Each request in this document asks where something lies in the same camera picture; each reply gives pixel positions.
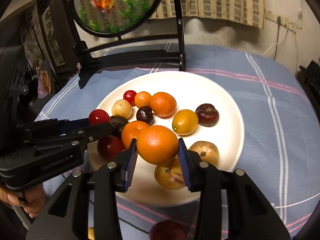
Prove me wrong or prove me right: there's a large dark wrinkled fruit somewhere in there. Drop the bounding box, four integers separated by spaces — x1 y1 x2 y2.
110 115 129 139

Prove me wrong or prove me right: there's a striped beige curtain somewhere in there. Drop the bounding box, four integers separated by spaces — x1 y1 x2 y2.
150 0 266 30

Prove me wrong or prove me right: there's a large red plum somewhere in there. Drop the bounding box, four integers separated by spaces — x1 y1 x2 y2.
97 135 126 161

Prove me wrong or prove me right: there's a red tomato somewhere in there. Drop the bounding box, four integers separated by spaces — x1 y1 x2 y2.
88 109 110 125
123 90 137 107

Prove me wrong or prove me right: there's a large beige round fruit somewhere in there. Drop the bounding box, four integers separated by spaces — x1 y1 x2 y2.
189 141 219 167

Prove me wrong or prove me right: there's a dark maroon mangosteen fruit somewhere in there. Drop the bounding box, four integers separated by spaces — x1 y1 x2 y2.
195 103 220 127

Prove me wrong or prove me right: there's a blue striped tablecloth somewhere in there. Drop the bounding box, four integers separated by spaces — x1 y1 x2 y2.
36 45 319 239

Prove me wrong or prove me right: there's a dark cherry front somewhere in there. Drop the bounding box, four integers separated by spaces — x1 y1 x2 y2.
136 106 154 125

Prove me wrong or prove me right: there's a white oval plate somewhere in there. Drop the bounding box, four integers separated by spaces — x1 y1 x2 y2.
99 71 245 207

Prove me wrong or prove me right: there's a mandarin orange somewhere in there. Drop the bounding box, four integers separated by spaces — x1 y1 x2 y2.
121 121 150 150
150 92 177 118

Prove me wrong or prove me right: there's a yellow pale pear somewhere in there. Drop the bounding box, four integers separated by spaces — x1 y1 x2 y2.
111 99 132 119

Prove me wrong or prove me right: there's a beige potato fruit back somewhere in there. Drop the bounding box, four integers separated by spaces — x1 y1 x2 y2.
154 158 185 190

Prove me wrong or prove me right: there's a round goldfish screen stand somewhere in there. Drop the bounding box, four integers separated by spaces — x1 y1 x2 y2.
69 0 186 89

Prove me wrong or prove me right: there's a dark framed painting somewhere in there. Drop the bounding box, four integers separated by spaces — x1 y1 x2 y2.
37 0 80 79

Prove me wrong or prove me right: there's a red plum near plate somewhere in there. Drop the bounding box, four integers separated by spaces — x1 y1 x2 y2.
149 220 194 240

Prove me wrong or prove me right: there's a yellow orange citrus fruit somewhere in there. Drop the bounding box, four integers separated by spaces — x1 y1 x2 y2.
172 109 199 135

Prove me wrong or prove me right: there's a person left hand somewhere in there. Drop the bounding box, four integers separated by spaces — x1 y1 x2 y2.
0 183 46 218

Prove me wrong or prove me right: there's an orange persimmon fruit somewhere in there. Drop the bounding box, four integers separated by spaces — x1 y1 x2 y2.
135 91 152 108

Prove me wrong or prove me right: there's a smooth small orange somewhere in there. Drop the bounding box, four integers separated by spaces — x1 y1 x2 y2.
137 125 178 165

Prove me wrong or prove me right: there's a wall power strip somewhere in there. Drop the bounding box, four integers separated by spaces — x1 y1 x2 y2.
265 9 297 33

